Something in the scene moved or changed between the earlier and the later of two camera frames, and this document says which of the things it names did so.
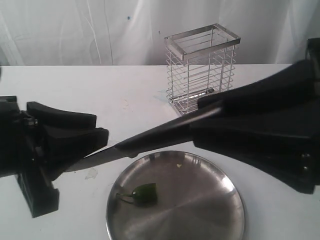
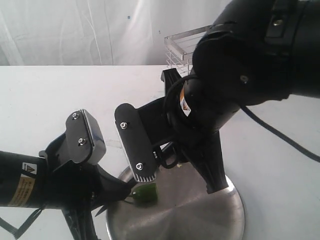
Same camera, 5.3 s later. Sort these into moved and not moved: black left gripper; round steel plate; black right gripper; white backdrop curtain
Moved: black left gripper; black right gripper
Not moved: round steel plate; white backdrop curtain
